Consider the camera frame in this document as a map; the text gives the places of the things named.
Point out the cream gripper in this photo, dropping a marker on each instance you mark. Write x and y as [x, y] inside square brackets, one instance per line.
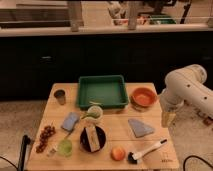
[167, 118]

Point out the grey blue towel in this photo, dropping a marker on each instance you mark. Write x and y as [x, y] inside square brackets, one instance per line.
[139, 128]

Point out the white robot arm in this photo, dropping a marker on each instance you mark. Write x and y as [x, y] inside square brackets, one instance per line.
[185, 84]

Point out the small dark metal cup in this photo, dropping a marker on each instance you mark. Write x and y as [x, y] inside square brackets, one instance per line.
[60, 96]

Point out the orange bowl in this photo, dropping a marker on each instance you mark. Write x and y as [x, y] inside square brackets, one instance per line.
[144, 97]

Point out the white dish brush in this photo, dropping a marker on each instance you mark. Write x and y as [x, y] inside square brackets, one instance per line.
[135, 157]

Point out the orange fruit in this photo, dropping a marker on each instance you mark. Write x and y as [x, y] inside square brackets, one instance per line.
[118, 153]

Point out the green plastic tray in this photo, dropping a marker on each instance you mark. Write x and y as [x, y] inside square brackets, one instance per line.
[109, 91]

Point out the wooden block on plate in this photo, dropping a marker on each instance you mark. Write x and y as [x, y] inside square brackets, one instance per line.
[92, 138]

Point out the green spoon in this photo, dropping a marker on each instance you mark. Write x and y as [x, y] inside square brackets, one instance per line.
[87, 115]

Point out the blue sponge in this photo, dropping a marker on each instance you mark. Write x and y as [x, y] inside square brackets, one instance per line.
[70, 121]

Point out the bunch of red grapes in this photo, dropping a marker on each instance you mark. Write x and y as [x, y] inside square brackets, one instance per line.
[48, 131]

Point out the black clamp stand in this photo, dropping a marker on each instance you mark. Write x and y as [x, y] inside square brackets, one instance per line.
[25, 142]

